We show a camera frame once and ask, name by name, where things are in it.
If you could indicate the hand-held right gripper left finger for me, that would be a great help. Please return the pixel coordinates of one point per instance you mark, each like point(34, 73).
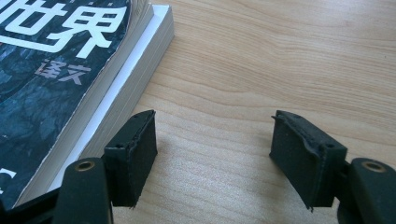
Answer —
point(130, 161)

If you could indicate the dark blue cover magazine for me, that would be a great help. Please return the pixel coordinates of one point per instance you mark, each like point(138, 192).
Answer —
point(46, 93)

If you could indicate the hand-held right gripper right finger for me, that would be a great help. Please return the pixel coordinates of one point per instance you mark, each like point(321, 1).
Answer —
point(305, 158)

